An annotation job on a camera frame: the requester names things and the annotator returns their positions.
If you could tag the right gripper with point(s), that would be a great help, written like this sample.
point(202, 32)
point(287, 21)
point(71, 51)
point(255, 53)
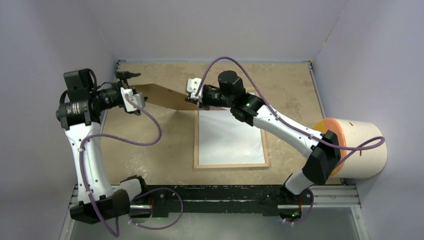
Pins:
point(203, 104)

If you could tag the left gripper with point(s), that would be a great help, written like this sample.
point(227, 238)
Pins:
point(123, 83)

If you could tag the wooden picture frame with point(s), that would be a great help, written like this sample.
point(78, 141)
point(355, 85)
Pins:
point(232, 165)

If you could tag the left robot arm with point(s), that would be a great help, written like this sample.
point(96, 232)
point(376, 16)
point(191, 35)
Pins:
point(96, 197)

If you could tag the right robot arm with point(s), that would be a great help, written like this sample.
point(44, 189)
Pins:
point(319, 149)

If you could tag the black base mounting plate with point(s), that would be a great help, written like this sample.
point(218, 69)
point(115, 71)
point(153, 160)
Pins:
point(268, 200)

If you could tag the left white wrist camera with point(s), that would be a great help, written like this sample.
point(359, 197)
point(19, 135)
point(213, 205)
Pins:
point(133, 102)

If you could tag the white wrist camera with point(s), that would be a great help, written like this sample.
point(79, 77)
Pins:
point(193, 88)
point(133, 102)

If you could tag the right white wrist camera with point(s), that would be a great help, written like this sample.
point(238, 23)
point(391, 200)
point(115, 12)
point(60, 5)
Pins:
point(193, 88)

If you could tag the aluminium rail frame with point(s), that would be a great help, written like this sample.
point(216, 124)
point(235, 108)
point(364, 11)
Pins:
point(326, 197)

